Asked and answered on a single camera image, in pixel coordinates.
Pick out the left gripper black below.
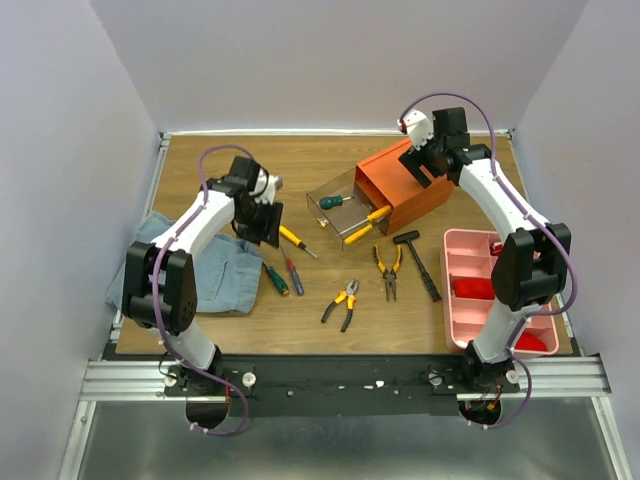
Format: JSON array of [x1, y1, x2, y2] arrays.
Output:
[[236, 197, 284, 249]]

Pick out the yellow screwdriver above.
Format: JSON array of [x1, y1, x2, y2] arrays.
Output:
[[344, 222, 374, 246], [279, 225, 318, 258], [353, 205, 392, 229]]

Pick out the orange drawer cabinet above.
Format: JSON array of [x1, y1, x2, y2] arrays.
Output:
[[356, 139, 454, 235]]

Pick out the green orange screwdriver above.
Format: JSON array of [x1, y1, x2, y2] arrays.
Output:
[[264, 263, 290, 296]]

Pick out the red blue screwdriver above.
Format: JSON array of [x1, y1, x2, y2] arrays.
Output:
[[280, 244, 305, 296]]

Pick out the clear top drawer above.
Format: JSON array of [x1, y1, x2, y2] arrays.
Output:
[[306, 167, 377, 250]]

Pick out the clear drawer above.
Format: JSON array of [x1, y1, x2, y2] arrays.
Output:
[[306, 167, 377, 250], [375, 213, 392, 236]]

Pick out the orange combination pliers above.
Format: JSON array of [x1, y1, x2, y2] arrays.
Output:
[[321, 279, 360, 333]]

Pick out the yellow long nose pliers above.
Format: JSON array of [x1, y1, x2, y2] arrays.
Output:
[[372, 244, 403, 302]]

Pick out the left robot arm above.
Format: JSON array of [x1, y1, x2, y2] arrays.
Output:
[[121, 156, 283, 395]]

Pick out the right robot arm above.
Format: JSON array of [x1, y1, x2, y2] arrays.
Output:
[[398, 107, 572, 392]]

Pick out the blue denim cloth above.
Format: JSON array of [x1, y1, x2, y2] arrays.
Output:
[[105, 211, 262, 315]]

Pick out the clear bottom drawer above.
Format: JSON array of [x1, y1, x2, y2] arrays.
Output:
[[375, 213, 392, 236]]

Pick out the black rubber mallet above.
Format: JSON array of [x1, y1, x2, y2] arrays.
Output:
[[393, 230, 442, 302]]

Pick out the pink compartment tray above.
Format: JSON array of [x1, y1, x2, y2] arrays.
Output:
[[440, 229, 560, 358]]

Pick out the red white striped cloth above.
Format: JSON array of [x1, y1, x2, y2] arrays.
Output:
[[489, 241, 503, 256]]

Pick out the red cloth in tray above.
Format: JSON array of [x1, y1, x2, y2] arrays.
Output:
[[452, 277, 495, 300]]

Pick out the red cloth near tray front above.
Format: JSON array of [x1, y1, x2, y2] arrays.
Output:
[[515, 332, 547, 352]]

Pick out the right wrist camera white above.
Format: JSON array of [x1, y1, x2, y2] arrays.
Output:
[[397, 109, 434, 150]]

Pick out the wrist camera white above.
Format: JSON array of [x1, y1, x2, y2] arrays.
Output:
[[397, 109, 434, 150], [251, 169, 283, 205]]

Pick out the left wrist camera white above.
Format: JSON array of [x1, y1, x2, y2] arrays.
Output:
[[251, 169, 283, 205]]

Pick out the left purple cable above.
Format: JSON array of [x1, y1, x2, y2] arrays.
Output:
[[149, 144, 261, 437]]

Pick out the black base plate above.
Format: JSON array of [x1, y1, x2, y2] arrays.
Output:
[[164, 354, 519, 418]]

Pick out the aluminium rail frame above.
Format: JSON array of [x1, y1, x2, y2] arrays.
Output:
[[58, 356, 633, 479]]

